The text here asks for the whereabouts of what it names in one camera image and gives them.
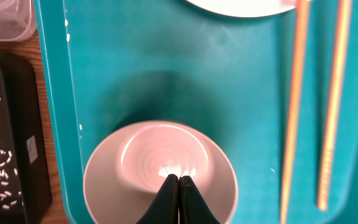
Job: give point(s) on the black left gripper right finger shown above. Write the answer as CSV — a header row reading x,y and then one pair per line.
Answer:
x,y
193,209

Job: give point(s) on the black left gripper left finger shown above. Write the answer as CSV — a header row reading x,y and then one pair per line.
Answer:
x,y
164,208

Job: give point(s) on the grey white bowl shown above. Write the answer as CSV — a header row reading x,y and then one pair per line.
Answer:
x,y
127,169

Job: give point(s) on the black tray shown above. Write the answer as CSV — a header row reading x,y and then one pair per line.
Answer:
x,y
31,158

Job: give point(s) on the teal serving tray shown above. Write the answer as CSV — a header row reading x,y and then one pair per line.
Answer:
x,y
108,64

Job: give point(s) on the pink plate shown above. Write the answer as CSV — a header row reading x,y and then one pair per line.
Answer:
x,y
245,8

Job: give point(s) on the left wooden chopstick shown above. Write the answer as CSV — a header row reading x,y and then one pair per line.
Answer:
x,y
299,48

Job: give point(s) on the wooden chopstick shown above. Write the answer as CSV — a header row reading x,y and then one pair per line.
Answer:
x,y
334,102
299,48

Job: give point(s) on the clear plastic bin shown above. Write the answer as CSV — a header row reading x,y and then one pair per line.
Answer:
x,y
17,20

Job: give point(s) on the right wooden chopstick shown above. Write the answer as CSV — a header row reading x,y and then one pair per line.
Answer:
x,y
334,102

